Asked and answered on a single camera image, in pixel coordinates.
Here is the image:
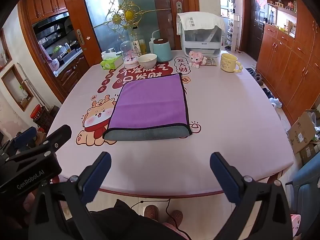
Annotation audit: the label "person's red dotted slipper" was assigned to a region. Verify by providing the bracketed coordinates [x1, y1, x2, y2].
[165, 210, 184, 227]
[144, 205, 160, 222]

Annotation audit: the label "glass dome with pink base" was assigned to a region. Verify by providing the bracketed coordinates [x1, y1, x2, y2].
[120, 41, 139, 67]

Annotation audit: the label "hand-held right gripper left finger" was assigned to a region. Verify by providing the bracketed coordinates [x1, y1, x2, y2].
[29, 151, 112, 240]

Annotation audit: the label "white bowl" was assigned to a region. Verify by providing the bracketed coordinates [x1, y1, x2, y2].
[138, 54, 158, 69]

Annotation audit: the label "wooden wall cabinet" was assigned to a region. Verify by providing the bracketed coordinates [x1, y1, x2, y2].
[256, 0, 320, 130]

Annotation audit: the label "wooden framed wall niche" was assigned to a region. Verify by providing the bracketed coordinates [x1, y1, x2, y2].
[1, 64, 34, 112]

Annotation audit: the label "purple and grey towel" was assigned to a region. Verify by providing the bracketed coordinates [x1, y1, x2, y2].
[102, 73, 192, 141]

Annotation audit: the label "dark entry door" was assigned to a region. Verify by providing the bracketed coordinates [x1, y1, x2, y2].
[247, 0, 267, 62]

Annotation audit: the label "wooden kitchen cabinets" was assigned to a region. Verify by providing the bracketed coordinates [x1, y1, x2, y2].
[24, 0, 69, 26]

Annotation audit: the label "white and blue slippers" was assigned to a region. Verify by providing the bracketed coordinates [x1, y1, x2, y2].
[269, 97, 283, 109]

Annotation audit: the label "yellow mug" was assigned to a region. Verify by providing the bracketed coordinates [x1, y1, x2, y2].
[220, 53, 243, 74]

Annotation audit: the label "red lidded jar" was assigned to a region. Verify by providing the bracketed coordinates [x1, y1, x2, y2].
[30, 104, 43, 119]

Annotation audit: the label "person's dark clothing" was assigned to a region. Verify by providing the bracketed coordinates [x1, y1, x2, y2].
[86, 199, 187, 240]

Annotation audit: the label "clear labelled bottle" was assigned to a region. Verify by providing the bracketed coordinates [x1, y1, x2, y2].
[132, 27, 142, 57]

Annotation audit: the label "pink hanging cloth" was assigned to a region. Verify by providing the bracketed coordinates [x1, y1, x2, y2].
[38, 42, 59, 72]

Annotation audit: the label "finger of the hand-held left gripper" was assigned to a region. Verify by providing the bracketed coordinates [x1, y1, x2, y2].
[7, 124, 72, 165]
[0, 126, 37, 159]

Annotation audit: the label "pink printed tablecloth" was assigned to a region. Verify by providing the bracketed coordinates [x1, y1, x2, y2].
[46, 49, 295, 198]

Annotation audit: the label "grey slippers pair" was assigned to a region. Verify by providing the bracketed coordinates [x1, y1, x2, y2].
[246, 67, 264, 86]

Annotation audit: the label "green tissue box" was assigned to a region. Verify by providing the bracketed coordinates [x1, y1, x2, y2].
[100, 56, 122, 70]

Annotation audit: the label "white shoe rack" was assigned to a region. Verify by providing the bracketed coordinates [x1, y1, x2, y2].
[224, 12, 242, 53]

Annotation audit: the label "gold door ornament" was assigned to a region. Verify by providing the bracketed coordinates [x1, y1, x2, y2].
[105, 0, 146, 28]

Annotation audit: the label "white cloth cover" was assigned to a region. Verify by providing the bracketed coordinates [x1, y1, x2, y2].
[176, 12, 226, 35]

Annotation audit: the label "pink plush toy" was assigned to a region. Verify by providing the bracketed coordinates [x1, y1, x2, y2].
[189, 51, 207, 68]

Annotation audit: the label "open cardboard box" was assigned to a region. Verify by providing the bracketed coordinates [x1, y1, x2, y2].
[287, 110, 318, 155]

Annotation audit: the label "white squeeze bottle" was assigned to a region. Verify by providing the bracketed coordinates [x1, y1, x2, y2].
[149, 30, 161, 54]

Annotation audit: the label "closed cardboard box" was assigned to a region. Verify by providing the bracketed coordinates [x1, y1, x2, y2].
[299, 142, 320, 166]

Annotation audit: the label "blue chair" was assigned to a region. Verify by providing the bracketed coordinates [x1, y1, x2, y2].
[285, 152, 320, 230]

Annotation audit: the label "white countertop appliance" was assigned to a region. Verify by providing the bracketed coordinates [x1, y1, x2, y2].
[180, 26, 222, 57]

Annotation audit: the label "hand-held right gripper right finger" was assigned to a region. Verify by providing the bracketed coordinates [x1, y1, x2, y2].
[209, 152, 293, 240]

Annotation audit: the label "teal container with brown lid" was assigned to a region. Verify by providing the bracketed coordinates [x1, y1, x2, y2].
[152, 38, 172, 61]

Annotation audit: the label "frosted glass sliding door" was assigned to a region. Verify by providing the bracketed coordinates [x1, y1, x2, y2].
[80, 0, 175, 53]

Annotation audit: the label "black cable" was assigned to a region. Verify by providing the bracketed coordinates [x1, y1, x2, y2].
[131, 199, 191, 240]

